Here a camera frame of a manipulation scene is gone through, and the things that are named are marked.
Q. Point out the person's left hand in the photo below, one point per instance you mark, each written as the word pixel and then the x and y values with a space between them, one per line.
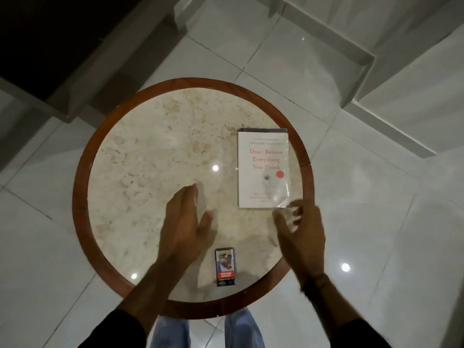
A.
pixel 181 231

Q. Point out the round table with wooden rim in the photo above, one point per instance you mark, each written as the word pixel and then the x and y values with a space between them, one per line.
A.
pixel 108 148

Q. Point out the person's right hand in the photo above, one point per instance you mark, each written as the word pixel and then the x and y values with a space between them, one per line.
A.
pixel 306 242

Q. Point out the person's right thumb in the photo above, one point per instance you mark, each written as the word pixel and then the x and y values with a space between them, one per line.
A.
pixel 280 224

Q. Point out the person's left thumb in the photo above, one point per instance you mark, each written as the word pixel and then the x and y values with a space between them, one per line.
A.
pixel 206 226

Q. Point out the person's left forearm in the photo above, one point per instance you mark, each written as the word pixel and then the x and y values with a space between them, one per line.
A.
pixel 152 291

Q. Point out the dark furniture with grey frame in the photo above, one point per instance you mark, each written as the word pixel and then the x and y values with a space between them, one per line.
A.
pixel 54 39

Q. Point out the white paperback book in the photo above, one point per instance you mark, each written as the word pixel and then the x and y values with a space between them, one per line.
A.
pixel 263 184

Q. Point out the blue jeans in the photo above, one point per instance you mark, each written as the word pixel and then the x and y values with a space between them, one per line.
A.
pixel 243 329

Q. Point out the dark long sleeve shirt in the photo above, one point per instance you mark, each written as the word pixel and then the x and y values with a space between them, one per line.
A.
pixel 116 331

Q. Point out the small dark cigarette pack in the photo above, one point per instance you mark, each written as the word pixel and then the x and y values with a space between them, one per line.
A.
pixel 225 268

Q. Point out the person's right forearm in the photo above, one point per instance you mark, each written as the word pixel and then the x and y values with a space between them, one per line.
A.
pixel 326 306

